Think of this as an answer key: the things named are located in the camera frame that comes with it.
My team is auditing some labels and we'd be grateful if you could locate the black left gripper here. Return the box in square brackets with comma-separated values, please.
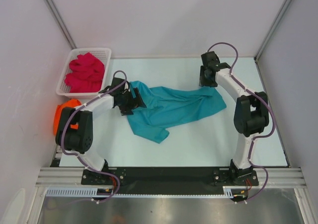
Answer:
[117, 87, 146, 116]

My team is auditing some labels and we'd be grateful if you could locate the teal t shirt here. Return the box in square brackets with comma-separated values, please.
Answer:
[127, 81, 227, 144]

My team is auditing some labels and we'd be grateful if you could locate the white plastic basket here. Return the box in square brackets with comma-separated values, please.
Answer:
[56, 48, 111, 99]

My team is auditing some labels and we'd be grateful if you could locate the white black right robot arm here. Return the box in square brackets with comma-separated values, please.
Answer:
[199, 62, 269, 185]

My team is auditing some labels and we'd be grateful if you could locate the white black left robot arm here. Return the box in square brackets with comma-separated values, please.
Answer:
[55, 77, 146, 184]

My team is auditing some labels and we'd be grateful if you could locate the magenta t shirt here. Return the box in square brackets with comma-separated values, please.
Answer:
[64, 53, 105, 93]

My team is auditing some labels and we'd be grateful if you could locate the orange t shirt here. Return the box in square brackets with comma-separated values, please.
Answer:
[53, 99, 81, 136]

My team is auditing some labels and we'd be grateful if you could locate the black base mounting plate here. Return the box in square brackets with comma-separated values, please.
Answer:
[81, 166, 259, 195]

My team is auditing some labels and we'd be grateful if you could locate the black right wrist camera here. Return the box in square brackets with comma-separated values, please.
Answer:
[201, 51, 220, 68]

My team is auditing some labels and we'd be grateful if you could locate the white slotted cable duct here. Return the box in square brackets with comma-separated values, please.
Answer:
[46, 187, 246, 199]

